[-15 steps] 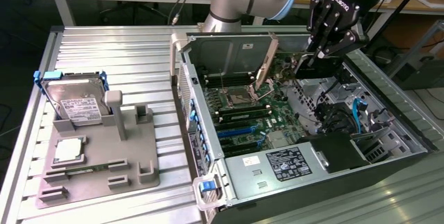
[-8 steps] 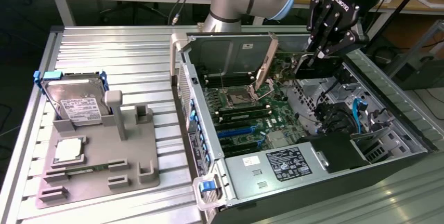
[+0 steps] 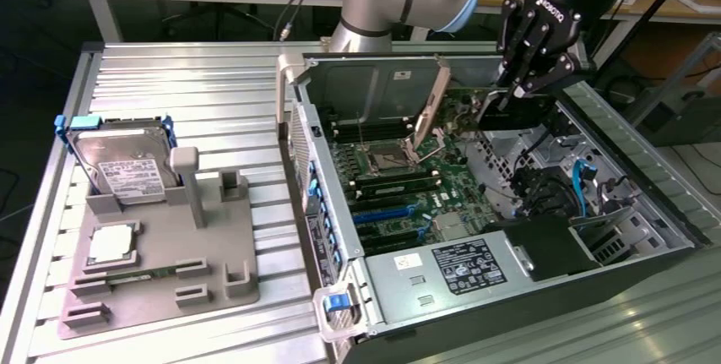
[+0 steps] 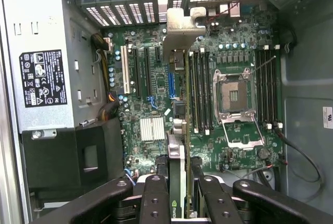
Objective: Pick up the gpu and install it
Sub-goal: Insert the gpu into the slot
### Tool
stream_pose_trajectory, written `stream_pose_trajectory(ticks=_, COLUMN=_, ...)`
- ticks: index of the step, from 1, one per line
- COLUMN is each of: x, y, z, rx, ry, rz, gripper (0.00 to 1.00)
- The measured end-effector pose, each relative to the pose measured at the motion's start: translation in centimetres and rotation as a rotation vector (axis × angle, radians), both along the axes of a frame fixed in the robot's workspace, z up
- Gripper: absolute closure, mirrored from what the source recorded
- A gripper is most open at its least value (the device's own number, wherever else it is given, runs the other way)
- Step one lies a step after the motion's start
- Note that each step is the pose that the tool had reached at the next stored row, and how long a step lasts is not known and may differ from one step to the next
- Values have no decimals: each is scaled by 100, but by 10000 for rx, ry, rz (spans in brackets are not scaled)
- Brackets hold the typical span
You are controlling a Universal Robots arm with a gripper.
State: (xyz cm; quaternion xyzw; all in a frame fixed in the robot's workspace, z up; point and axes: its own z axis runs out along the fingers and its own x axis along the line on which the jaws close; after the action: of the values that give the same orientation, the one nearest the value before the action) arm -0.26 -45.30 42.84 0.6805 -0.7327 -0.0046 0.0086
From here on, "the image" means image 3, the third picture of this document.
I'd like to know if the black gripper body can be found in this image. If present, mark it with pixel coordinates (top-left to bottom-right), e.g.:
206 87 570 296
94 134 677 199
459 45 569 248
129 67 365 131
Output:
521 0 621 74

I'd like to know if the graphics card black fan shroud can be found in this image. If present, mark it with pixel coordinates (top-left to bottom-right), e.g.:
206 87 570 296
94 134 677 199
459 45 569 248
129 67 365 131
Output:
414 54 559 150

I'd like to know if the perforated metal disk bay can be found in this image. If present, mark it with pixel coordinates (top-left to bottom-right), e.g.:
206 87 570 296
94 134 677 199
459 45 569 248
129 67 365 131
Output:
469 127 570 162

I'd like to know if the black computer tower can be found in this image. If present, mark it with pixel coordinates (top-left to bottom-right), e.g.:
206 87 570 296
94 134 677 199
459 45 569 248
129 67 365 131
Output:
641 89 721 148

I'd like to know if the metal socket cover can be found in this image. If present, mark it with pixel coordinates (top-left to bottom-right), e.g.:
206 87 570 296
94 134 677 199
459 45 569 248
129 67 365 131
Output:
402 126 453 163

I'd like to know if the green motherboard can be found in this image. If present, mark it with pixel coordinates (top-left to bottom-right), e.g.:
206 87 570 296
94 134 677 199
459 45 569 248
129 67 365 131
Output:
329 117 503 256

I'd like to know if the CPU socket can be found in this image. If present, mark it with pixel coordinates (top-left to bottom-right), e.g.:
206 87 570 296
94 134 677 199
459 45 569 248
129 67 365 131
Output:
362 143 418 176

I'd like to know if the grey metal drive tray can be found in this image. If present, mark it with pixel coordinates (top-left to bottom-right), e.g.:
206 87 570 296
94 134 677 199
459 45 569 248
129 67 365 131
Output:
567 207 686 267

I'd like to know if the black RAM stick white label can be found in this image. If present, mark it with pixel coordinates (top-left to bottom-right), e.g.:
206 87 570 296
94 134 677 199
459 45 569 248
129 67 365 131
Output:
353 184 439 201

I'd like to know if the silver chipset heat sink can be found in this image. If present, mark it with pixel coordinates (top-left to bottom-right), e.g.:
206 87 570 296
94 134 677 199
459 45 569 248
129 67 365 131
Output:
433 214 473 242

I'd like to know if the blue expansion slot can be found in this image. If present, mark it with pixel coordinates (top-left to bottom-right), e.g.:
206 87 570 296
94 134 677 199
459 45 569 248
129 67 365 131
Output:
351 206 417 225

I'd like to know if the grey power supply unit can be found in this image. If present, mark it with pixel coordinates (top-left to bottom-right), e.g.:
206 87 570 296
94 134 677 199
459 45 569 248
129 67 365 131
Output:
362 231 534 326

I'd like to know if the black expansion slot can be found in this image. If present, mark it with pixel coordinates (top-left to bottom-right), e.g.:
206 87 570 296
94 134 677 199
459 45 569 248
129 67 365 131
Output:
359 232 426 255

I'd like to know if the open black PC case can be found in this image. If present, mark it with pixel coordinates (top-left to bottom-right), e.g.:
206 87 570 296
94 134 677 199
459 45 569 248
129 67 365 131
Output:
277 52 711 364

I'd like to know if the blue case latch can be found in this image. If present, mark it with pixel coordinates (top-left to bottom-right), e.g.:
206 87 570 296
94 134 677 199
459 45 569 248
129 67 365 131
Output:
323 291 353 313

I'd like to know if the hard disk blue caddy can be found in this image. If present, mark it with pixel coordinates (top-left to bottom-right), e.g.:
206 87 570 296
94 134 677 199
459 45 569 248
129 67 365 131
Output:
50 114 185 208

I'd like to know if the green RAM stick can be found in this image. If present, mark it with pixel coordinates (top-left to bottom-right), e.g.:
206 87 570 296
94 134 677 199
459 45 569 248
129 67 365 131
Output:
105 265 182 285

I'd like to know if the silver CPU chip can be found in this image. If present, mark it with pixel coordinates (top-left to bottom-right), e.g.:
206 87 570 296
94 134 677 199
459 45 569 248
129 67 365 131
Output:
86 226 137 264

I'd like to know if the grey plastic parts rack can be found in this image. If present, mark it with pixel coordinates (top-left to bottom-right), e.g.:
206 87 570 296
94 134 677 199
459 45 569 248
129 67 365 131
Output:
58 146 261 340

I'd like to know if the aluminium profile frame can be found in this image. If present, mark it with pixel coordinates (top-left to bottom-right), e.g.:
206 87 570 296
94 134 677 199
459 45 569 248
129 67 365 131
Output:
627 32 721 128

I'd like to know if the blue wire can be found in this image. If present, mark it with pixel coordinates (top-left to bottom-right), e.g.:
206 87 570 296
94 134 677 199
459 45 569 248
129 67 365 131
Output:
570 158 593 218

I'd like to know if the black wire bundle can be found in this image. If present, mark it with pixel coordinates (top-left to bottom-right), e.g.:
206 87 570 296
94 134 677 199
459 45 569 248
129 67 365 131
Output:
509 165 581 218

